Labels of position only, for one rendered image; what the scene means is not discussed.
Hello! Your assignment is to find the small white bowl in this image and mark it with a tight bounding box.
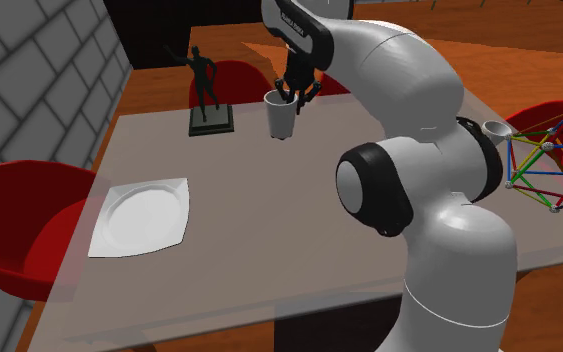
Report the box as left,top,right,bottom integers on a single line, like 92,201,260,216
481,119,514,147

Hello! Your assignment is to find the white square plate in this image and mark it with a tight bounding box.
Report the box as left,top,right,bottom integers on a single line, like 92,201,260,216
87,177,191,259

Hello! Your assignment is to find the grey table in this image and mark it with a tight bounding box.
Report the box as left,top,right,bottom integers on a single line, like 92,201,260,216
26,92,563,352

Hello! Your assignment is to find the colourful rod and ball toy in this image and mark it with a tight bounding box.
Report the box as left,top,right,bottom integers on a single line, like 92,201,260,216
504,103,563,215

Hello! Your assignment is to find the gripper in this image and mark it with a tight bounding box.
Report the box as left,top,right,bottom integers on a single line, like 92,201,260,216
273,44,323,117

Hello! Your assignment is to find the white cup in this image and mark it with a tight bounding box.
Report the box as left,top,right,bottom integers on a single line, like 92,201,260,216
263,89,300,142

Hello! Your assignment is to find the red chair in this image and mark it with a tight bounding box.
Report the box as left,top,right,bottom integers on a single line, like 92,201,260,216
0,159,113,303
187,59,275,111
316,72,353,98
504,99,563,192

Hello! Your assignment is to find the black human figure statue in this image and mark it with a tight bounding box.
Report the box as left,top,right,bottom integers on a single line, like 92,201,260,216
163,44,236,138

